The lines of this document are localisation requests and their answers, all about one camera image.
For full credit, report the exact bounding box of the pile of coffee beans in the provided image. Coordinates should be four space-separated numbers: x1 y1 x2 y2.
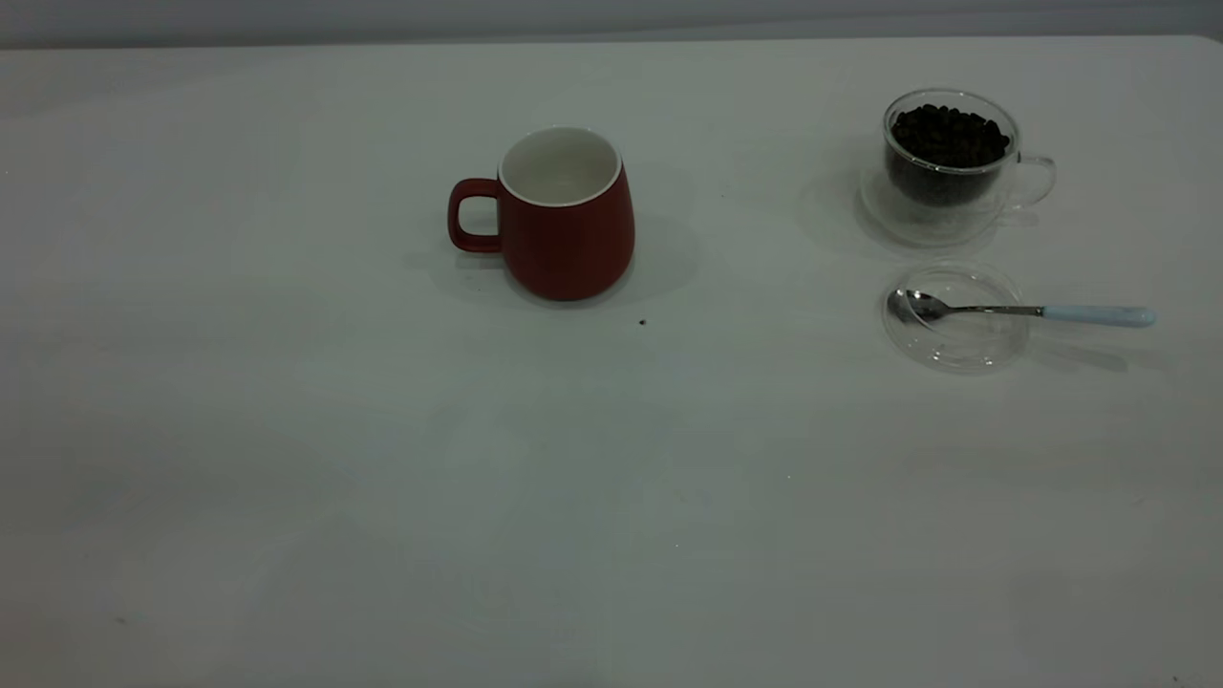
889 103 1012 207

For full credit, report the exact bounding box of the spoon with light blue handle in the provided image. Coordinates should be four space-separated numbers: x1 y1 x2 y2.
887 289 1157 331

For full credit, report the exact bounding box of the clear glass saucer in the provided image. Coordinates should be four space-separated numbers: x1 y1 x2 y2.
858 167 1006 247
881 260 1033 374

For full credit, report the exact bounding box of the clear glass cup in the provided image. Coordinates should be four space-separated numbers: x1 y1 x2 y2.
882 88 1058 213

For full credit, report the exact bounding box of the red ceramic mug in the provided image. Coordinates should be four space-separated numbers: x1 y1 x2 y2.
447 125 636 303

